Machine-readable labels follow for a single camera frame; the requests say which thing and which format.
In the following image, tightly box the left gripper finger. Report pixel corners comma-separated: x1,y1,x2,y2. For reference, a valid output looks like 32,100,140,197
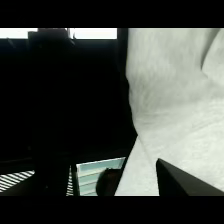
155,157,224,197

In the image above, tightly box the white T-shirt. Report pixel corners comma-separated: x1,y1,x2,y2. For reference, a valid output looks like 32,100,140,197
114,27,224,197

